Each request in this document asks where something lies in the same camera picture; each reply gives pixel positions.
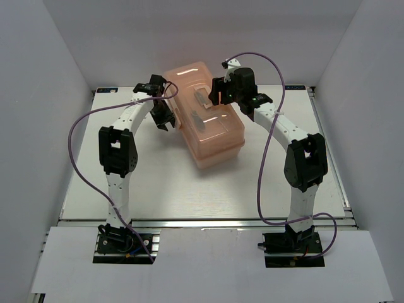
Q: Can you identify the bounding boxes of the front aluminium rail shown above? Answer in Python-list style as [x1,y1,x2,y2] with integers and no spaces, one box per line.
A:
[57,216,358,230]

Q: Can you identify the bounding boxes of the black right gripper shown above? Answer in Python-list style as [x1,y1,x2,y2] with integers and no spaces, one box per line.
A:
[207,78,241,108]

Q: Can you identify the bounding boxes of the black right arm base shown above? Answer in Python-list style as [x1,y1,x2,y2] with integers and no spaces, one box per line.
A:
[257,232,325,268]

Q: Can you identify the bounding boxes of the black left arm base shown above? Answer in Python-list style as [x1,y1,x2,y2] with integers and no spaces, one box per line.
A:
[93,224,160,264]

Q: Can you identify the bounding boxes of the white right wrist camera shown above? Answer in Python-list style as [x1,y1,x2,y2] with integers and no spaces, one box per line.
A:
[222,58,241,83]

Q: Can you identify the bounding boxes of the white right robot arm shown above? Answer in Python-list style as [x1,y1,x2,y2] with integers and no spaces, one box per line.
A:
[208,63,328,252]

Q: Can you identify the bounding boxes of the pink plastic toolbox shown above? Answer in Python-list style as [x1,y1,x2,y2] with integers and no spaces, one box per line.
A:
[163,62,245,169]

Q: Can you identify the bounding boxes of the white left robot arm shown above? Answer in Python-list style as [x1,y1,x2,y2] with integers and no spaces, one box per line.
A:
[98,74,179,252]

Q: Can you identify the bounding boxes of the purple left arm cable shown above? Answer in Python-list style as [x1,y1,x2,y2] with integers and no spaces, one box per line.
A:
[68,81,180,264]

